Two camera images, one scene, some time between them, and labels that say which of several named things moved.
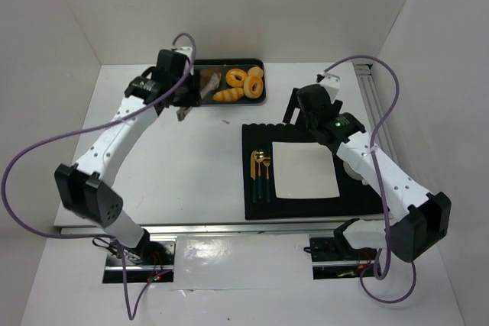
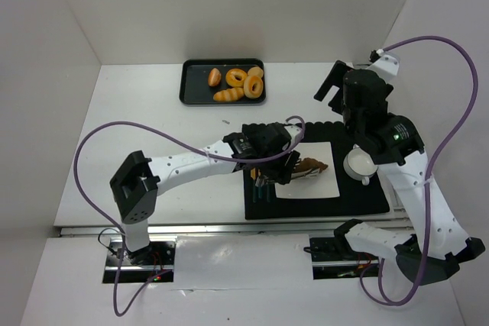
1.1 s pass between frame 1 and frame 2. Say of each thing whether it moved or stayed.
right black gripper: moved
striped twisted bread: stayed
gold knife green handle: stayed
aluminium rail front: stayed
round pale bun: stayed
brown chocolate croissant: moved
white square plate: stayed
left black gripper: moved
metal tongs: moved
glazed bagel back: stayed
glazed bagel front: stayed
